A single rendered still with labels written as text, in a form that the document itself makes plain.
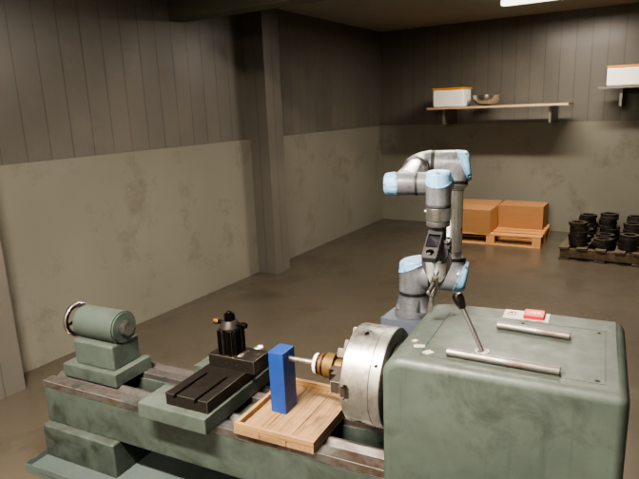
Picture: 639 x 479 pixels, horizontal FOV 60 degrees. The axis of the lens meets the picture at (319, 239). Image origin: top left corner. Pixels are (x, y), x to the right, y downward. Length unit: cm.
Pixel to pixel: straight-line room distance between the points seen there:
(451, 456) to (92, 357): 150
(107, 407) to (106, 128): 325
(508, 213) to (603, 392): 701
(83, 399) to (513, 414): 166
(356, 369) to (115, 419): 107
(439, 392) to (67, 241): 393
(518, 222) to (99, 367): 679
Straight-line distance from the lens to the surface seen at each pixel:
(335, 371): 182
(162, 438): 226
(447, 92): 858
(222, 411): 205
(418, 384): 154
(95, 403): 244
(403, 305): 222
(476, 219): 801
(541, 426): 152
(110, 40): 536
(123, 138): 534
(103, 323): 241
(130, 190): 537
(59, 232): 496
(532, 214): 833
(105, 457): 248
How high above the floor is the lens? 191
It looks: 13 degrees down
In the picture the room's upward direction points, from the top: 2 degrees counter-clockwise
